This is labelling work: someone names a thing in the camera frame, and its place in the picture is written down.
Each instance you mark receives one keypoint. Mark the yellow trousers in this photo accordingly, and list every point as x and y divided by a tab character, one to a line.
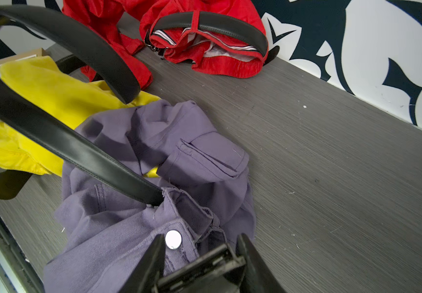
40	81

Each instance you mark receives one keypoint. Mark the black belt in red trousers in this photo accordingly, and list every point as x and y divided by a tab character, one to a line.
218	23

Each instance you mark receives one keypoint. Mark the red trousers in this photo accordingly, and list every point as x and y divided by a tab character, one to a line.
125	26

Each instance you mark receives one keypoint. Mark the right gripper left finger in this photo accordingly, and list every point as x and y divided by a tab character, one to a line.
149	269

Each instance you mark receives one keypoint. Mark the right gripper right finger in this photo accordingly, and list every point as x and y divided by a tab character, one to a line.
258	277

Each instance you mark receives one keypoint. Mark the framed picture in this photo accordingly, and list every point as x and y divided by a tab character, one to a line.
26	55

